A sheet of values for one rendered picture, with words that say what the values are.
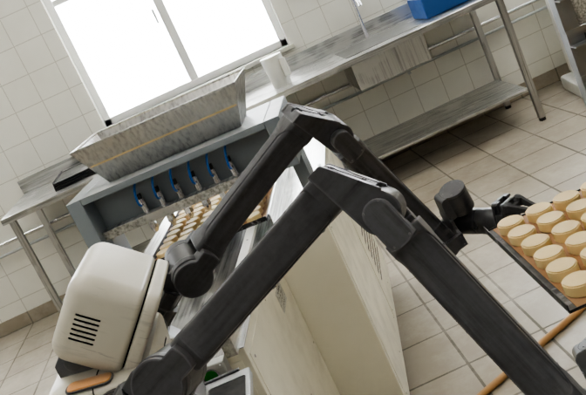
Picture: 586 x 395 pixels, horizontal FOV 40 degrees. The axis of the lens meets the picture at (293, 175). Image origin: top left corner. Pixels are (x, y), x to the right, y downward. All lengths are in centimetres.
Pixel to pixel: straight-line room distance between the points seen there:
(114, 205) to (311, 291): 68
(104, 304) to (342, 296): 138
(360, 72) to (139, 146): 282
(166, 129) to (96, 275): 124
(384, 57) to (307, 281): 284
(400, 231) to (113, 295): 49
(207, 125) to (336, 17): 335
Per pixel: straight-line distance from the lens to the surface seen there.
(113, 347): 131
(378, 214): 102
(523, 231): 151
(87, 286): 129
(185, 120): 247
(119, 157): 256
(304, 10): 571
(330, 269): 253
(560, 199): 159
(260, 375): 193
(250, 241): 234
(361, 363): 268
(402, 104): 588
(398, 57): 520
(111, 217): 265
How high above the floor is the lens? 157
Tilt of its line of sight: 14 degrees down
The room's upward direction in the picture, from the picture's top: 25 degrees counter-clockwise
